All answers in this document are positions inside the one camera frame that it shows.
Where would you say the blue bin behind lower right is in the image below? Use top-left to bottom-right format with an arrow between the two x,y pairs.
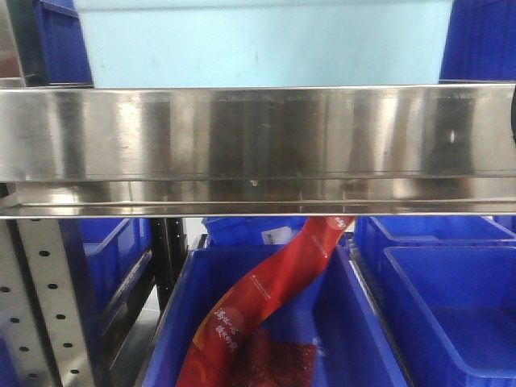
354,215 -> 515,258

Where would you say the blue bin holding red package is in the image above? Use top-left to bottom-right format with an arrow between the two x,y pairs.
143,246 -> 406,386

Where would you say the red snack package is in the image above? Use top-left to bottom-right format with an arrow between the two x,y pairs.
176,215 -> 356,386

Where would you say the blue bin lower left far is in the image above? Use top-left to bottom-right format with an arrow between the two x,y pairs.
82,218 -> 153,319

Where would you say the blue bin lower right front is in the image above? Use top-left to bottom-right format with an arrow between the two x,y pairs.
381,247 -> 515,386

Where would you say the perforated steel shelf post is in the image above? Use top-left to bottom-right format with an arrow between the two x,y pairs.
1,220 -> 88,386

